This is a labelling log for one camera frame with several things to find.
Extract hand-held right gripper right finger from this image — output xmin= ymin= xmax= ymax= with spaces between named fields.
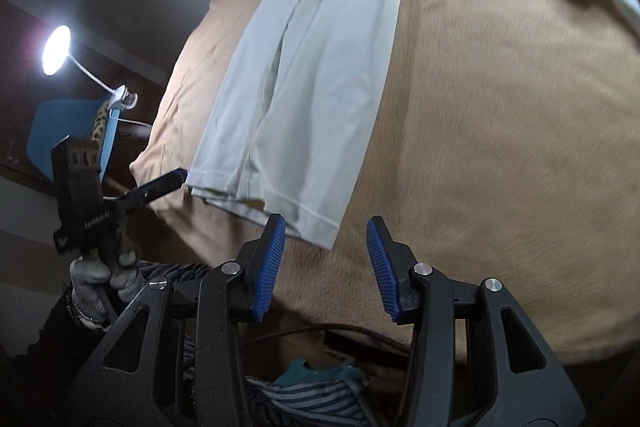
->
xmin=366 ymin=216 xmax=589 ymax=427

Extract blue chair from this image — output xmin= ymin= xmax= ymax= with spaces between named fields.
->
xmin=27 ymin=99 xmax=122 ymax=174

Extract leopard print cloth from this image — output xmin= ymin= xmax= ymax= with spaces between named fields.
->
xmin=89 ymin=101 xmax=112 ymax=154

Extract person's left hand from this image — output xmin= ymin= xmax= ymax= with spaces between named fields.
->
xmin=69 ymin=251 xmax=139 ymax=333

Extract white clip lamp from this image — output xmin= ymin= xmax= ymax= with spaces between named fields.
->
xmin=40 ymin=25 xmax=139 ymax=112

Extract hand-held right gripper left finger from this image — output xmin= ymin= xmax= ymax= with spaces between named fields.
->
xmin=65 ymin=213 xmax=287 ymax=427

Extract beaded bracelet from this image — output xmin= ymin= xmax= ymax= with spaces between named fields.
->
xmin=66 ymin=289 xmax=110 ymax=332

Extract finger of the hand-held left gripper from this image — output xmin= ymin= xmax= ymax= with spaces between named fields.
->
xmin=113 ymin=168 xmax=189 ymax=229

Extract person's left forearm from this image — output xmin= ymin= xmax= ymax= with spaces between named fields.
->
xmin=14 ymin=294 xmax=118 ymax=410

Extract white pants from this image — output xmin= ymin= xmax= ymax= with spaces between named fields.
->
xmin=187 ymin=0 xmax=407 ymax=251

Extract beige blanket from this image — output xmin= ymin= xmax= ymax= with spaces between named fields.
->
xmin=129 ymin=0 xmax=640 ymax=369

